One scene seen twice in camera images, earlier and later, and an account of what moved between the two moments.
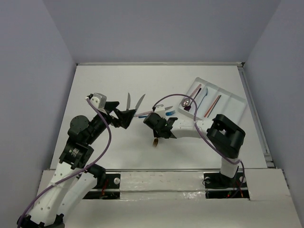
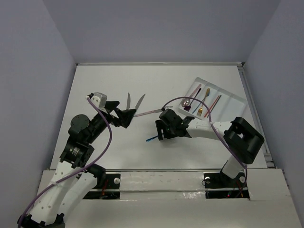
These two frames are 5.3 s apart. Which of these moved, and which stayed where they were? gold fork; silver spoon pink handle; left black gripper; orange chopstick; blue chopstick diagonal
Moved: gold fork
Stayed: orange chopstick; blue chopstick diagonal; silver spoon pink handle; left black gripper
